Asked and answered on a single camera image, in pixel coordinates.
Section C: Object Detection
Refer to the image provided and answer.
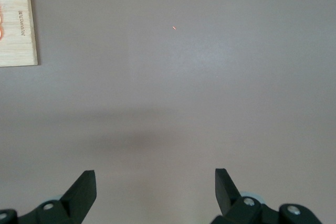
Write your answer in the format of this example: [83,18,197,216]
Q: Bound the bamboo cutting board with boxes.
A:
[0,0,39,68]

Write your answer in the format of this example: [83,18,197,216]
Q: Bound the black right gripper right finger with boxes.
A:
[212,168,323,224]

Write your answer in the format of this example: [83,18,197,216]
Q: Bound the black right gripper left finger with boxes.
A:
[0,170,97,224]

